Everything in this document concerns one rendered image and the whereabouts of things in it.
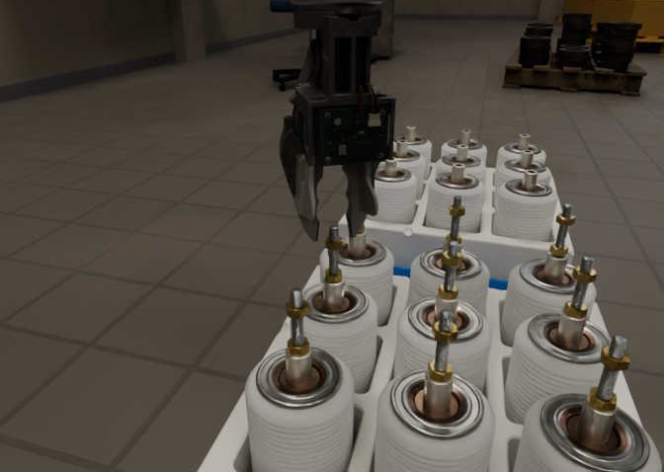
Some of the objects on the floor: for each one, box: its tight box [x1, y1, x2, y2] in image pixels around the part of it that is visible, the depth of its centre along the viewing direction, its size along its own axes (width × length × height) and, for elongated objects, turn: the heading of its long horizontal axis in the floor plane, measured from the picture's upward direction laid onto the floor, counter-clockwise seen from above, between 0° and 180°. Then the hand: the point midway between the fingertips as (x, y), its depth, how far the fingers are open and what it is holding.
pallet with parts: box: [502, 13, 647, 97], centre depth 332 cm, size 78×113×41 cm
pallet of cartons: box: [586, 0, 664, 54], centre depth 505 cm, size 131×94×46 cm
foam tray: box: [338, 163, 574, 280], centre depth 105 cm, size 39×39×18 cm
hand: (331, 223), depth 51 cm, fingers open, 3 cm apart
